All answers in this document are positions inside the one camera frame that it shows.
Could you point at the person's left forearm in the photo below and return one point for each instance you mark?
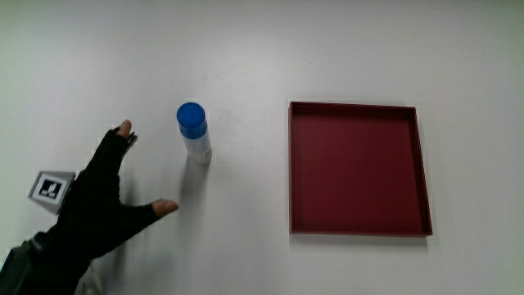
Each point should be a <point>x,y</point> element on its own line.
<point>37,266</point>

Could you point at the white glue stick blue cap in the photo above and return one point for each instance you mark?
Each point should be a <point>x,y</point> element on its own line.
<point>194,131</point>

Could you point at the white desk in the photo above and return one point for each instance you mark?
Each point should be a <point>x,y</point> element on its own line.
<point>262,49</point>

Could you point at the person's left hand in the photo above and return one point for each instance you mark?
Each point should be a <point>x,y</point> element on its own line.
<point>94,205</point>

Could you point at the dark red square tray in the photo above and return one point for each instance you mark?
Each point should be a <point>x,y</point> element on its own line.
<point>356,172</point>

